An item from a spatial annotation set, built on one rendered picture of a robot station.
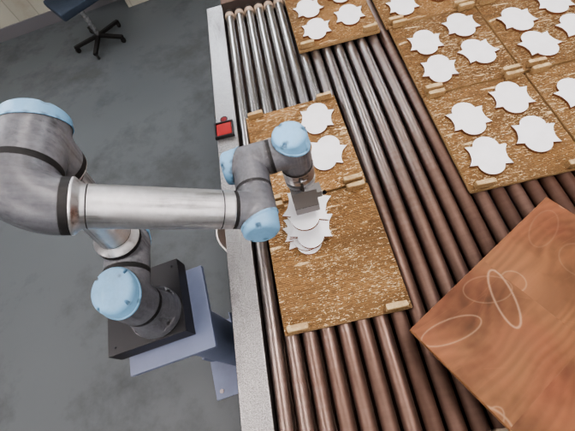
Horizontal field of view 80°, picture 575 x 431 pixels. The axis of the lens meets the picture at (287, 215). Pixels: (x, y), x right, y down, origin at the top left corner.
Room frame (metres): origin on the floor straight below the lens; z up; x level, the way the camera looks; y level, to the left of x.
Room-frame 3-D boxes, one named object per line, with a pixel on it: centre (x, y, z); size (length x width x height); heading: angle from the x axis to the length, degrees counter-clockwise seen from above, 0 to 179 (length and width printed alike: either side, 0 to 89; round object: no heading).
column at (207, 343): (0.38, 0.46, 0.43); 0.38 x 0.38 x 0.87; 89
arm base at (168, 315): (0.39, 0.46, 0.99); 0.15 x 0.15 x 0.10
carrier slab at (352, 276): (0.38, -0.08, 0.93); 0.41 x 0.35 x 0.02; 173
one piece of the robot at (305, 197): (0.47, -0.07, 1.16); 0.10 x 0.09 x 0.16; 83
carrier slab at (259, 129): (0.79, -0.13, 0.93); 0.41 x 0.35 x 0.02; 173
